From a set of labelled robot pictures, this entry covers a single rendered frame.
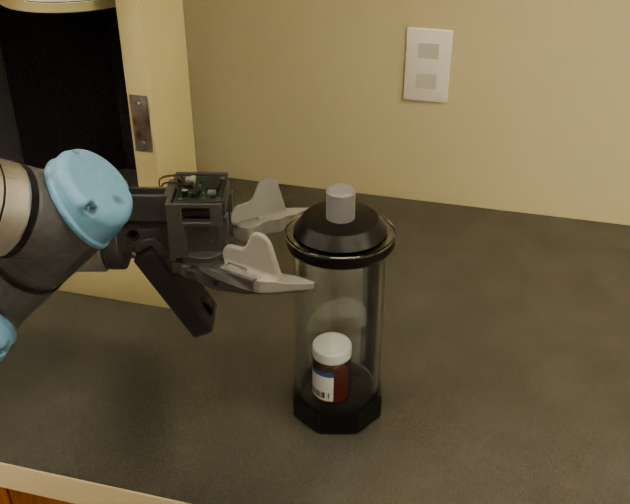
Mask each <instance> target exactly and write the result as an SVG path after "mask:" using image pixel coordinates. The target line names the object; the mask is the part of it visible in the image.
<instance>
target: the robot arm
mask: <svg viewBox="0 0 630 504"><path fill-rule="evenodd" d="M166 177H174V179H169V182H164V183H162V185H161V186H160V180H161V179H163V178H166ZM158 184H159V187H128V185H127V179H124V178H123V176H122V175H121V174H120V173H119V171H118V170H117V169H116V168H115V167H114V166H113V165H112V164H111V163H109V162H108V161H107V160H106V159H104V158H103V157H101V156H99V155H97V154H95V153H93V152H91V151H88V150H84V149H73V150H68V151H64V152H62V153H61V154H60V155H59V156H58V157H56V158H55V159H51V160H50V161H49V162H48V163H47V164H46V166H45V168H44V169H40V168H36V167H33V166H29V165H25V164H21V163H17V162H13V161H9V160H6V159H2V158H0V362H1V361H2V360H3V359H4V358H5V356H6V354H7V352H8V350H9V348H10V346H11V345H12V344H14V342H15V341H16V338H17V330H18V328H19V327H20V325H21V324H22V323H23V321H24V320H25V319H26V318H27V317H29V316H30V315H31V314H32V313H33V312H34V311H35V310H36V309H37V308H38V307H39V306H40V305H41V304H43V303H44V302H45V301H46V300H47V299H48V298H49V297H50V296H51V295H52V294H53V293H54V292H55V291H57V290H58V289H59V288H60V286H61V285H62V284H63V283H64V282H65V281H66V280H67V279H69V278H70V277H71V276H72V275H73V274H74V273H75V272H107V271H108V270H109V269H127V268H128V266H129V264H130V260H131V256H132V252H135V253H136V256H135V259H134V263H135V264H136V265H137V266H138V268H139V269H140V270H141V272H142V273H143V274H144V275H145V277H146V278H147V279H148V280H149V282H150V283H151V284H152V286H153V287H154V288H155V289H156V291H157V292H158V293H159V294H160V296H161V297H162V298H163V299H164V301H165V302H166V303H167V305H168V306H169V307H170V308H171V310H172V311H173V312H174V313H175V315H176V316H177V317H178V318H179V320H180V321H181V322H182V324H183V325H184V326H185V327H186V329H187V330H188V331H189V332H190V334H191V335H192V336H193V337H195V338H198V337H201V336H203V335H206V334H208V333H210V332H212V331H213V327H214V321H215V316H216V310H217V304H216V302H215V301H214V300H213V298H212V297H211V296H210V294H209V293H208V291H207V290H206V289H205V287H204V286H203V285H205V286H207V287H210V288H213V289H217V290H221V291H229V292H238V293H246V294H252V293H254V292H255V293H263V294H277V293H296V292H301V291H306V290H311V289H313V288H314V287H315V281H313V280H310V279H307V278H304V277H301V276H298V275H287V274H284V273H281V271H280V268H279V265H278V261H277V258H276V255H275V252H274V249H273V246H272V243H271V241H270V240H269V238H268V237H267V236H265V235H266V234H268V233H273V232H281V231H283V230H285V228H286V225H287V223H288V222H289V221H290V219H291V218H293V217H294V216H295V215H297V214H298V213H300V212H302V211H304V210H307V209H308V208H286V206H285V203H284V201H283V198H282V195H281V192H280V189H279V186H278V183H277V181H276V180H275V179H274V178H271V177H267V178H264V179H262V180H260V181H259V183H258V185H257V188H256V190H255V193H254V195H253V197H252V199H251V200H250V201H248V202H246V203H242V204H239V205H237V206H235V207H234V208H233V190H232V189H230V178H228V172H176V174H172V175H166V176H162V177H160V178H159V181H158ZM164 184H168V185H167V187H163V185H164ZM176 186H177V189H176ZM237 239H238V240H243V241H248V242H247V244H246V246H244V247H242V246H238V245H237ZM202 284H203V285H202Z"/></svg>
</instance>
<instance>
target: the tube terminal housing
mask: <svg viewBox="0 0 630 504"><path fill-rule="evenodd" d="M115 4H116V12H117V20H118V28H119V35H120V43H121V51H122V59H123V67H124V75H125V83H126V91H127V99H128V107H129V115H130V123H131V131H132V139H133V147H134V155H135V163H136V171H137V179H138V187H159V184H158V181H159V178H160V177H162V176H166V175H172V174H176V172H197V169H196V157H195V145H194V133H193V121H192V109H191V97H190V85H189V73H188V61H187V49H186V37H185V25H184V13H183V1H182V0H115ZM129 94H133V95H144V96H147V100H148V109H149V118H150V127H151V136H152V145H153V153H150V152H141V151H136V146H135V138H134V130H133V122H132V114H131V106H130V98H129ZM58 291H64V292H71V293H77V294H83V295H89V296H96V297H102V298H108V299H114V300H121V301H127V302H133V303H139V304H145V305H152V306H158V307H164V308H170V307H169V306H168V305H167V303H166V302H165V301H164V299H163V298H162V297H161V296H160V294H159V293H158V292H157V291H156V289H155V288H154V287H153V286H152V284H151V283H150V282H149V280H148V279H147V278H146V277H145V275H144V274H143V273H142V272H141V270H140V269H139V268H138V266H137V265H136V264H135V263H134V258H131V260H130V264H129V266H128V268H127V269H109V270H108V271H107V272H75V273H74V274H73V275H72V276H71V277H70V278H69V279H67V280H66V281H65V282H64V283H63V284H62V285H61V286H60V288H59V289H58ZM170 309H171V308H170Z"/></svg>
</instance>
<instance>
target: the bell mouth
mask: <svg viewBox="0 0 630 504"><path fill-rule="evenodd" d="M0 5H2V6H4V7H6V8H8V9H12V10H16V11H22V12H31V13H54V14H56V13H79V12H89V11H97V10H104V9H110V8H115V7H116V4H115V0H0Z"/></svg>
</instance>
